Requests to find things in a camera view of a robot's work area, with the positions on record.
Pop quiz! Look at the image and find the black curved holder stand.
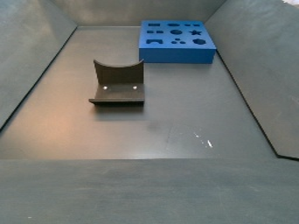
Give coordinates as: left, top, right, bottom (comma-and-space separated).
88, 60, 145, 105

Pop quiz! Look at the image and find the blue shape sorter box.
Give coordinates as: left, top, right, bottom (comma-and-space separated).
138, 20, 216, 64

